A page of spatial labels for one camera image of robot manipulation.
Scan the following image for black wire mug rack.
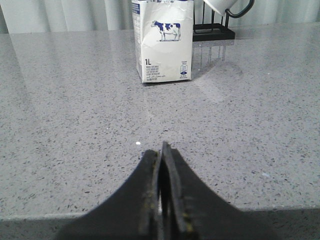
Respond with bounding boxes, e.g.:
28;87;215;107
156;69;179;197
193;0;236;42

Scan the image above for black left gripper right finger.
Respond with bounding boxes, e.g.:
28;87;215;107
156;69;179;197
161;142;279;240

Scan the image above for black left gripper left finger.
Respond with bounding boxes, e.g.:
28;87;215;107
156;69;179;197
56;150;161;240

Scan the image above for white mug black handle left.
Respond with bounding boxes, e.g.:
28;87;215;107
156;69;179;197
203;0;255;19

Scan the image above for white blue milk carton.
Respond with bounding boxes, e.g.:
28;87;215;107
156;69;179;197
131;0;194;83

